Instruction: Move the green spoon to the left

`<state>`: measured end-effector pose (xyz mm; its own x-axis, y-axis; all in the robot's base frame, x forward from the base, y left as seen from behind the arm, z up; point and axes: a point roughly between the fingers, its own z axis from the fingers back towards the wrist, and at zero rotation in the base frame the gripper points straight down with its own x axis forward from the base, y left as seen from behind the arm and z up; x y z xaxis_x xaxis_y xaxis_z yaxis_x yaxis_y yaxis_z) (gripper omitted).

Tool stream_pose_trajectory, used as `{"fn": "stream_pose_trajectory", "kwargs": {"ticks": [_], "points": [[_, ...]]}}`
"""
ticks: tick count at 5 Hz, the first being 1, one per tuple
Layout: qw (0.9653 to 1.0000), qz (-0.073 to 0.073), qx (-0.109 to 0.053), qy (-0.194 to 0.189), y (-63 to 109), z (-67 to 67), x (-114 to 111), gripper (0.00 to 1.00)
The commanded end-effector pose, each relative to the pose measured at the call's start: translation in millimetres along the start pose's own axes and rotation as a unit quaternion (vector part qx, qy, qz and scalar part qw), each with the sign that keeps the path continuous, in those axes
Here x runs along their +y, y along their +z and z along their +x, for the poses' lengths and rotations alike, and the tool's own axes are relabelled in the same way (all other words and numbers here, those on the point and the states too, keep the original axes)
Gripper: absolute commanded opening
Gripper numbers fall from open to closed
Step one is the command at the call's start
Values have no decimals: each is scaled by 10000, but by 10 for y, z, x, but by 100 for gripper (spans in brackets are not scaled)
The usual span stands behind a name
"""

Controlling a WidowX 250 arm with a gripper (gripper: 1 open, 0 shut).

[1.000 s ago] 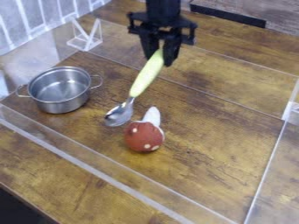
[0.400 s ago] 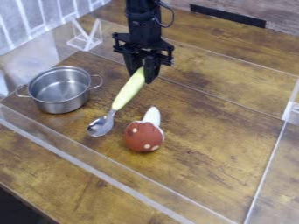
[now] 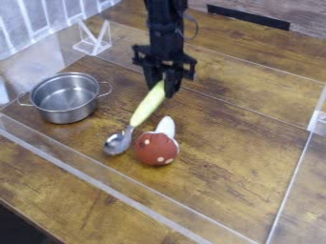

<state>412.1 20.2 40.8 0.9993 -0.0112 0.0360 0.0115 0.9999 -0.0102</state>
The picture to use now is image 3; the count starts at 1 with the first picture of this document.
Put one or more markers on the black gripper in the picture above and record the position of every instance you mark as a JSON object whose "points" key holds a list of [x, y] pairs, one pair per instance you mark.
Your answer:
{"points": [[163, 56]]}

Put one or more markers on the small steel pot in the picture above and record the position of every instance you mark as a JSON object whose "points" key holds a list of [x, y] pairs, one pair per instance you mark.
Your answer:
{"points": [[65, 97]]}

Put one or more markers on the green handled metal spoon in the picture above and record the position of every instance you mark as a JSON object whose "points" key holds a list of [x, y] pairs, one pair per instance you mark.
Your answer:
{"points": [[118, 142]]}

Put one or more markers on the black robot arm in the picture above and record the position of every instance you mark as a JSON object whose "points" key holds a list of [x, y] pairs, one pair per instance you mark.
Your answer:
{"points": [[166, 15]]}

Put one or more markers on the clear acrylic stand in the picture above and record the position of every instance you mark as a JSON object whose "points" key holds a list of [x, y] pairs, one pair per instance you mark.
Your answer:
{"points": [[91, 44]]}

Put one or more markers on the red white toy mushroom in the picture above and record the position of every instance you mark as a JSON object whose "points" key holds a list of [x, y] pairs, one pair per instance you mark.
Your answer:
{"points": [[156, 147]]}

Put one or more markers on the black bar on table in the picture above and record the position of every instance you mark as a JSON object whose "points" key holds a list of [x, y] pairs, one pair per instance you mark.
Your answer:
{"points": [[249, 17]]}

